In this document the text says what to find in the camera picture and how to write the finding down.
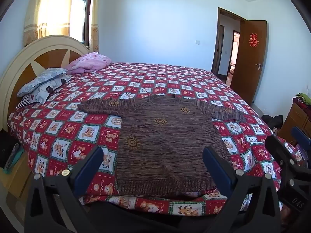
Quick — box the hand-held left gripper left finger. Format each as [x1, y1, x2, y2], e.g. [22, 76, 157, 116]
[24, 146, 105, 233]

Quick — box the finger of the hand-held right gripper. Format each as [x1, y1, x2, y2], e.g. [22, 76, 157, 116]
[265, 135, 305, 182]
[291, 126, 311, 151]

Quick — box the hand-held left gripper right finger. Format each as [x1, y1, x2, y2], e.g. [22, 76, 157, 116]
[202, 146, 283, 233]

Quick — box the brown knit sweater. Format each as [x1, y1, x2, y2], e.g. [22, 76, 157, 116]
[78, 94, 247, 197]

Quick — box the pile of coloured clothes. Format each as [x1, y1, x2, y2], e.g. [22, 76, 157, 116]
[292, 93, 311, 107]

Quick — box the wooden dresser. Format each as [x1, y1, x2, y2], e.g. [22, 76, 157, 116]
[277, 102, 311, 146]

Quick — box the black bag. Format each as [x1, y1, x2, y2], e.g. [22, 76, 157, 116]
[261, 114, 283, 130]

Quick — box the bed with red patchwork cover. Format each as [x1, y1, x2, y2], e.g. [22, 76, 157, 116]
[7, 62, 307, 217]

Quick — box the wooden nightstand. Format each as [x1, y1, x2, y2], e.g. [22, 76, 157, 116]
[0, 148, 32, 199]

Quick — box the teal folded cloth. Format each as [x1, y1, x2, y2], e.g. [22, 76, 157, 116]
[3, 143, 25, 174]

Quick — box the brown wooden door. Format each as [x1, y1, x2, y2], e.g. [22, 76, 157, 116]
[230, 20, 267, 102]

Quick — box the black cloth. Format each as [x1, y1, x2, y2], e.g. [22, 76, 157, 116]
[0, 130, 23, 168]

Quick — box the white patterned pillow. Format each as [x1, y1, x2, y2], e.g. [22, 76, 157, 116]
[24, 74, 73, 105]

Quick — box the striped cloth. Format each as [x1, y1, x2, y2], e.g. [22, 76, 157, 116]
[16, 95, 37, 108]

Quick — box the grey floral pillow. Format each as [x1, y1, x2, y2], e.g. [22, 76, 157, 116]
[17, 67, 68, 97]

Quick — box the pink pillow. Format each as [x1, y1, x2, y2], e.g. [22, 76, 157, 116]
[66, 52, 113, 74]

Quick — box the red paper door decoration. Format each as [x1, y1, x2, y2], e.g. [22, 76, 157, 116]
[248, 31, 259, 48]

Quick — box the cream wooden headboard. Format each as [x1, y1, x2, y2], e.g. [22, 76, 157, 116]
[0, 34, 90, 131]

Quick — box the narrow yellow curtain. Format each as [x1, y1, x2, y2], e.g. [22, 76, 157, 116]
[90, 0, 101, 52]

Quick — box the window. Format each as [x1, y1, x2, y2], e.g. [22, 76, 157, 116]
[69, 0, 91, 48]

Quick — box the wide yellow curtain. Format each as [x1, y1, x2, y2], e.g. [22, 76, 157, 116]
[23, 0, 76, 48]

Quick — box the brown door frame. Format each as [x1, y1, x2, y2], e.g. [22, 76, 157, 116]
[211, 7, 248, 78]

